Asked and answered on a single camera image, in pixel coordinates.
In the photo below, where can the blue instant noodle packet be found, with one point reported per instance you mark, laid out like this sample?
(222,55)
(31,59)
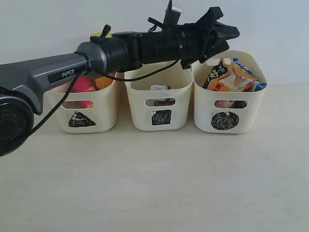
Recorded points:
(245,80)

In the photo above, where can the blue white milk carton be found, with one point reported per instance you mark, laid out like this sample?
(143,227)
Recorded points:
(159,87)

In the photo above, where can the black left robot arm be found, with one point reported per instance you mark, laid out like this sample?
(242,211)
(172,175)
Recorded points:
(23,84)

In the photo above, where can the pink Lays chips can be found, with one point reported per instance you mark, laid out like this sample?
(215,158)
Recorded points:
(84,84)

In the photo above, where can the orange instant noodle packet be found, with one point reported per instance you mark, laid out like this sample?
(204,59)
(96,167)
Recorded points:
(221,78)

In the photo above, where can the cream bin with circle mark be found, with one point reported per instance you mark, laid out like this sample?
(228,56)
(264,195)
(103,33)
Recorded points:
(225,112)

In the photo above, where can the cream bin with square mark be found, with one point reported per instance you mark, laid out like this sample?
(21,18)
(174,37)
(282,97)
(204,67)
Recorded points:
(145,115)

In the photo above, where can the purple small carton box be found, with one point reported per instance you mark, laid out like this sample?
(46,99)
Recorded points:
(164,102)

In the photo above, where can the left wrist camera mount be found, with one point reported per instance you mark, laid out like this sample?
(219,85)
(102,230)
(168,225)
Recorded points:
(172,14)

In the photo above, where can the cream bin with triangle mark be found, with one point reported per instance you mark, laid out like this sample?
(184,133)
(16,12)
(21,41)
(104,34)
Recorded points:
(100,118)

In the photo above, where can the yellow Lays chips can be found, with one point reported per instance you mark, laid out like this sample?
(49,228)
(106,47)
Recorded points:
(101,81)

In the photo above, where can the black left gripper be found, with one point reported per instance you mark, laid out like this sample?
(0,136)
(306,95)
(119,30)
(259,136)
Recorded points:
(188,42)

